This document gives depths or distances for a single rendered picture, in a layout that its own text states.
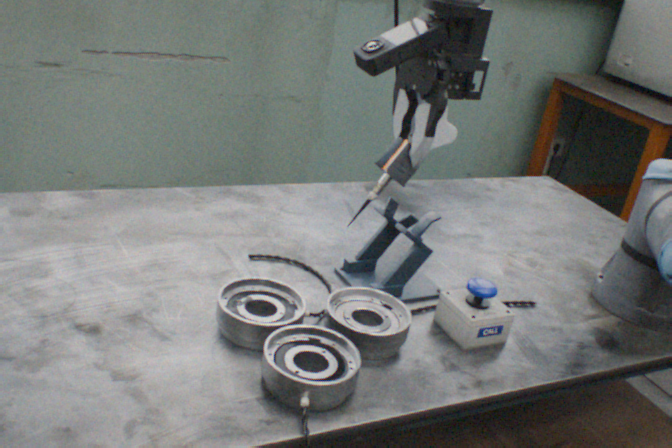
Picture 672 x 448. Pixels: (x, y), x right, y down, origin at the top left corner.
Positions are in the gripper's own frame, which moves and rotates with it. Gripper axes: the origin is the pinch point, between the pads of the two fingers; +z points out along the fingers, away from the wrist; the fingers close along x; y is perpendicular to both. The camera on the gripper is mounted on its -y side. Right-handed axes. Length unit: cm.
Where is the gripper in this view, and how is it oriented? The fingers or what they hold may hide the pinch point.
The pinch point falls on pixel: (405, 154)
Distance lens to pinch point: 93.8
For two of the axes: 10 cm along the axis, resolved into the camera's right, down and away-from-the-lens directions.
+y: 8.7, -0.5, 4.9
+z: -1.7, 9.1, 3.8
